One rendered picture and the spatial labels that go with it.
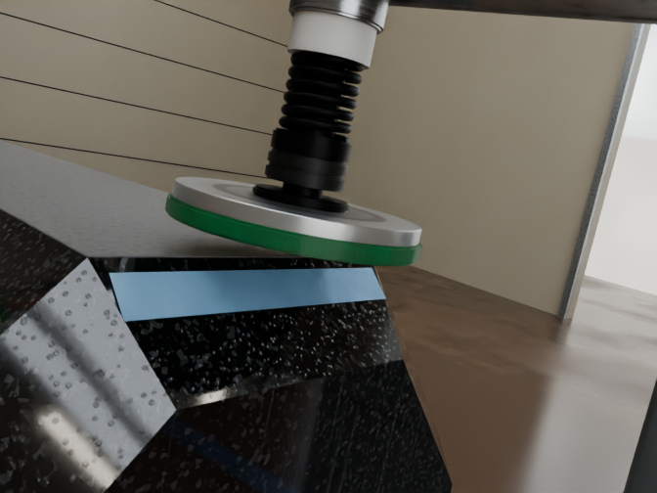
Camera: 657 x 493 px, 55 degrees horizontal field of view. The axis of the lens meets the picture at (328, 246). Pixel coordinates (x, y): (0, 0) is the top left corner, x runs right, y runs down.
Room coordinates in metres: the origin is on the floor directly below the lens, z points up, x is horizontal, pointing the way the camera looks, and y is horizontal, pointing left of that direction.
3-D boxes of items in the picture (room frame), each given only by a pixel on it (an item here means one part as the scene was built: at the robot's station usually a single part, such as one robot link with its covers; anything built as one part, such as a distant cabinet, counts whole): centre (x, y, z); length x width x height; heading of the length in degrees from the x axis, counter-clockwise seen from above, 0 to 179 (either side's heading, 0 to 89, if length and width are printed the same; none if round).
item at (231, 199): (0.55, 0.03, 0.89); 0.21 x 0.21 x 0.01
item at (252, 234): (0.55, 0.03, 0.89); 0.22 x 0.22 x 0.04
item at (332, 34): (0.55, 0.03, 1.04); 0.07 x 0.07 x 0.04
